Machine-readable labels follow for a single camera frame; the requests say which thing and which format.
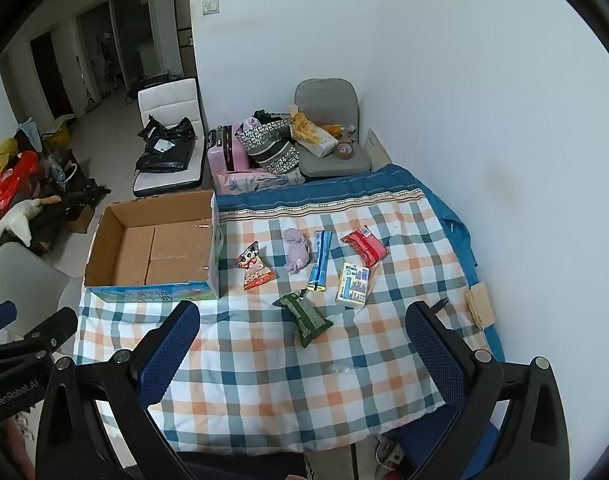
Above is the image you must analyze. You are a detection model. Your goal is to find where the open cardboard box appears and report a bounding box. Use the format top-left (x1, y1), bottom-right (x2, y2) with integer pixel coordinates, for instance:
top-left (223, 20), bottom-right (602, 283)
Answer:
top-left (83, 190), bottom-right (225, 304)

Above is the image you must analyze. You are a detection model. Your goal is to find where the long blue packet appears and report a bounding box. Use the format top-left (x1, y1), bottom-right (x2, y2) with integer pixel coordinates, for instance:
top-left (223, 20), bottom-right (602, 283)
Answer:
top-left (305, 230), bottom-right (333, 293)

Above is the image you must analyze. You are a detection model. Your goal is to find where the white cushioned floor chair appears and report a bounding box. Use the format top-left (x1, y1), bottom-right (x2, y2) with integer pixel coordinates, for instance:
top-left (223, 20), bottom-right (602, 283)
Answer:
top-left (133, 77), bottom-right (206, 198)

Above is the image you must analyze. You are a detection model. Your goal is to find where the grey cushioned chair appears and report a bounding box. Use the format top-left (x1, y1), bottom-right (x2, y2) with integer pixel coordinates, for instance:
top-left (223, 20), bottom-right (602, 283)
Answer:
top-left (293, 78), bottom-right (373, 179)

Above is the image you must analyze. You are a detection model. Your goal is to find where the cartoon print snack packet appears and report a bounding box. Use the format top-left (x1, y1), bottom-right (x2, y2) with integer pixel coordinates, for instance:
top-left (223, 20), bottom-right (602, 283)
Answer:
top-left (237, 241), bottom-right (276, 291)

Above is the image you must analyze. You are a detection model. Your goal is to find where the small cardboard piece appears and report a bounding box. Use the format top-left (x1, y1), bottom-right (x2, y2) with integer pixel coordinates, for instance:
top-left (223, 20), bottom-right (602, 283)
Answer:
top-left (465, 282), bottom-right (496, 331)

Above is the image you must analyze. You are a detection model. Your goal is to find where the black plastic bag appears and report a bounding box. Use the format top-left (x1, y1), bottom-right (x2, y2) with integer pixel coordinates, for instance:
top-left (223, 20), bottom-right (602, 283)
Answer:
top-left (136, 140), bottom-right (196, 174)
top-left (137, 115), bottom-right (198, 144)

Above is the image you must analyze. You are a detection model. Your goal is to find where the blue striped quilt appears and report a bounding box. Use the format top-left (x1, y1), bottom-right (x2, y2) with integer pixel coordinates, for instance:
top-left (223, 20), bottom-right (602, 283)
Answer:
top-left (215, 164), bottom-right (481, 273)

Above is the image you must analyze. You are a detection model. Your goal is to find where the blue seat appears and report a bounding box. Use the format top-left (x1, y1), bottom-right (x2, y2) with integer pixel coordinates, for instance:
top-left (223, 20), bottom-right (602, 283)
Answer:
top-left (398, 404), bottom-right (506, 480)

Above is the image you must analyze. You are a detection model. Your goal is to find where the purple plush toy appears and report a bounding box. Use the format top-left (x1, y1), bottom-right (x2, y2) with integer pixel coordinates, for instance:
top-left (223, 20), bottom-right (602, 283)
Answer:
top-left (283, 228), bottom-right (313, 275)

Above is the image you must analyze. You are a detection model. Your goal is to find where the small brown carton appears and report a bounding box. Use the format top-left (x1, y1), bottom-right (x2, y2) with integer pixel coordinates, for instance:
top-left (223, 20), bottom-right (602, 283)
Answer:
top-left (67, 205), bottom-right (96, 234)

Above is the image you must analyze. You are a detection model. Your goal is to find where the yellow bucket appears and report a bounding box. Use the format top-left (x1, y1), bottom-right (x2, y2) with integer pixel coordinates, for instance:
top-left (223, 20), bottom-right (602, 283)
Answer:
top-left (43, 117), bottom-right (76, 152)

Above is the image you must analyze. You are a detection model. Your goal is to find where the red packet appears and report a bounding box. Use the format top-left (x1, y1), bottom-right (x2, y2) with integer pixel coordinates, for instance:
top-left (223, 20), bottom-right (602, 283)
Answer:
top-left (340, 225), bottom-right (389, 268)

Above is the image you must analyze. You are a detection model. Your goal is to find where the green packet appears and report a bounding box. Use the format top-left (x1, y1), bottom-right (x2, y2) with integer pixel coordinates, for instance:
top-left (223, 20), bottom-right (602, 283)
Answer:
top-left (273, 290), bottom-right (334, 348)

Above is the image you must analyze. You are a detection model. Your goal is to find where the white plush goose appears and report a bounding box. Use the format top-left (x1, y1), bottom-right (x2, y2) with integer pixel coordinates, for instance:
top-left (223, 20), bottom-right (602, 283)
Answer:
top-left (0, 197), bottom-right (63, 252)

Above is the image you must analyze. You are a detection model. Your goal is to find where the red plastic bag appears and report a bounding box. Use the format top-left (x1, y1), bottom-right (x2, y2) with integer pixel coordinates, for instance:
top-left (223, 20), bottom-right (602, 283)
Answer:
top-left (0, 151), bottom-right (40, 217)

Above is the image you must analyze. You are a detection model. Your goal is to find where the white power strip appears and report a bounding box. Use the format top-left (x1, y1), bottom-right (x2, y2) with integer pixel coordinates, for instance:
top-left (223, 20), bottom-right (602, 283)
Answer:
top-left (374, 437), bottom-right (406, 472)

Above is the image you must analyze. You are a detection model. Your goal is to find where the person's left forearm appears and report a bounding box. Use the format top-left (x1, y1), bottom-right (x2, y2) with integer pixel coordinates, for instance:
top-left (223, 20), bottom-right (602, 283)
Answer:
top-left (0, 412), bottom-right (38, 480)

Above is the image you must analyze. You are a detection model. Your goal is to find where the yellow white snack bag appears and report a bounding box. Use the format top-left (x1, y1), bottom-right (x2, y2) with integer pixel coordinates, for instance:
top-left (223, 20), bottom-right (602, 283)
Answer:
top-left (289, 112), bottom-right (338, 157)

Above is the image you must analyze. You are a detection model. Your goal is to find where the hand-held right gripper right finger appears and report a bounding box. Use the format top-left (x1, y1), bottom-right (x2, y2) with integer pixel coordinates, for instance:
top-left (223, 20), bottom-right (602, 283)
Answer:
top-left (405, 301), bottom-right (571, 480)

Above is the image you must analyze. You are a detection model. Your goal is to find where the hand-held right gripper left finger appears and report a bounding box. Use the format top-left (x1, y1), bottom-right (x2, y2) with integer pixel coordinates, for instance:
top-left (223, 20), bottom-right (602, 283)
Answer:
top-left (34, 300), bottom-right (201, 480)

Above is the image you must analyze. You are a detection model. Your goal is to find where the pink suitcase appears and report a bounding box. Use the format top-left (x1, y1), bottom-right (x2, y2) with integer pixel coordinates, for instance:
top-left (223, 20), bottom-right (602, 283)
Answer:
top-left (207, 125), bottom-right (258, 194)

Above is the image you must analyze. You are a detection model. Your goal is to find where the white flat board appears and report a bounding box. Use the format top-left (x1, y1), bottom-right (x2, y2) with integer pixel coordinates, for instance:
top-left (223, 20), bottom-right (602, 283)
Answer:
top-left (366, 128), bottom-right (393, 171)

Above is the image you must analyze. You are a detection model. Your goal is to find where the sliding glass door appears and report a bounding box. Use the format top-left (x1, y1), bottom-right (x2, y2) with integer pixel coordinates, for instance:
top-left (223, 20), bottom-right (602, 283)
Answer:
top-left (73, 0), bottom-right (156, 107)

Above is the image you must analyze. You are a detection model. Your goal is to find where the black white patterned tote bag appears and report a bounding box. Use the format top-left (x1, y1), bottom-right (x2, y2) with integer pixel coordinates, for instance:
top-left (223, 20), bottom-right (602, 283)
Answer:
top-left (234, 115), bottom-right (302, 175)

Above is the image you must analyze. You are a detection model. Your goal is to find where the white plastic chair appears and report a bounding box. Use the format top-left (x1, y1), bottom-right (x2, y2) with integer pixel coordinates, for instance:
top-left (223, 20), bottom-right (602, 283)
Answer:
top-left (0, 242), bottom-right (80, 339)

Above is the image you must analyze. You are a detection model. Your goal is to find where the checked blanket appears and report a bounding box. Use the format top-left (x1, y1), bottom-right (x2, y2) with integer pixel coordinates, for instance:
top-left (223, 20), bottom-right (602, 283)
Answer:
top-left (74, 190), bottom-right (505, 457)

